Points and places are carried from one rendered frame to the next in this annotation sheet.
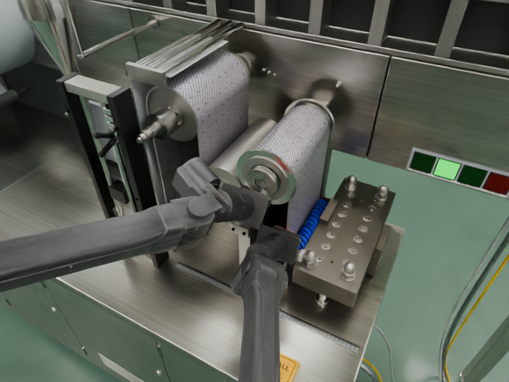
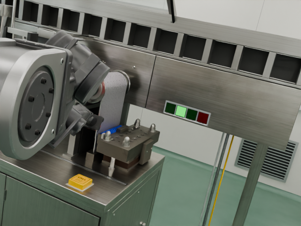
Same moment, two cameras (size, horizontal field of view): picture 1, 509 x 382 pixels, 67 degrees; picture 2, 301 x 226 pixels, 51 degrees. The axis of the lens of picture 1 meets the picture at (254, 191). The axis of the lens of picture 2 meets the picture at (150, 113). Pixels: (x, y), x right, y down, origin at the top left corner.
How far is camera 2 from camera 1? 0.84 m
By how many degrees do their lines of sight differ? 28
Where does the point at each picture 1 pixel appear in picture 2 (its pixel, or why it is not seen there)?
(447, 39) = (177, 49)
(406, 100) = (162, 76)
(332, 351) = (112, 182)
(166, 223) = not seen: hidden behind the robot
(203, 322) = (40, 164)
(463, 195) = (224, 205)
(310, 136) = (116, 79)
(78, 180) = not seen: outside the picture
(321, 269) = (112, 142)
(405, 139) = (162, 96)
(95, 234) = not seen: hidden behind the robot
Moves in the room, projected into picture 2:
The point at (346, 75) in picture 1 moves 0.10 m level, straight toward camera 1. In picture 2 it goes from (137, 63) to (134, 64)
